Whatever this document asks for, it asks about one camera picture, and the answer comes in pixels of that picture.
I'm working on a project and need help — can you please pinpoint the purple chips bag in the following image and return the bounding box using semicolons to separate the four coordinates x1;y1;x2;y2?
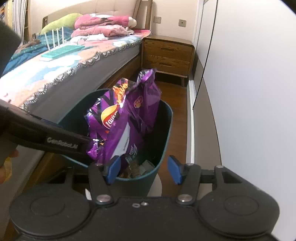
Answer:
85;69;161;167

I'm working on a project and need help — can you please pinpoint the dark teal trash bin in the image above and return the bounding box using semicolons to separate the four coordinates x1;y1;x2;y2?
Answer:
58;89;173;198

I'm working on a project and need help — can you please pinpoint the person left hand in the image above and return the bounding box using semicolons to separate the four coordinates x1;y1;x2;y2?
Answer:
0;149;19;184

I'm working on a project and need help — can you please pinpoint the bed with floral blanket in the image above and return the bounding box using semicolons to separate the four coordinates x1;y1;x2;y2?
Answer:
0;0;153;232

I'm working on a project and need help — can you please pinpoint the teal grid rack tray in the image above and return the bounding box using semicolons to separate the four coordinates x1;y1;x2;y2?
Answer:
41;26;85;61

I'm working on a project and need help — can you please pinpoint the teal quilt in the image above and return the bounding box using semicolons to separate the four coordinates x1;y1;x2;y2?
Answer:
2;27;74;76

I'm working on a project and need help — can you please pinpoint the pink folded blankets pile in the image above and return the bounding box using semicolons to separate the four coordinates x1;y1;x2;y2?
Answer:
71;14;137;38

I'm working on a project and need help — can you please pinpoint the green pillow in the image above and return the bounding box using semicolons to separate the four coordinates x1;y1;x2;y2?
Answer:
40;13;82;35

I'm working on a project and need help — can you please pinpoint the wooden bedside nightstand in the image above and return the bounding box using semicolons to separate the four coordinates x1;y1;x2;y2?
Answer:
140;35;195;87

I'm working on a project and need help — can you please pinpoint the white wardrobe sliding door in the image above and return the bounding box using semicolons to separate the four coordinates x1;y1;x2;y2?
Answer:
187;1;295;240

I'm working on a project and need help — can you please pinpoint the beige padded headboard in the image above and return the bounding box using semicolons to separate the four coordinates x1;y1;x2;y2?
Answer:
42;0;153;30

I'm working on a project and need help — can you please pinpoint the wall power socket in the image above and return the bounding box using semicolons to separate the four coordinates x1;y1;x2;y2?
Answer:
178;19;187;28

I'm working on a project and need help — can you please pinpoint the wall light switch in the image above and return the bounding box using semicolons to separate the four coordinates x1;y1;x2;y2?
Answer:
154;16;162;24

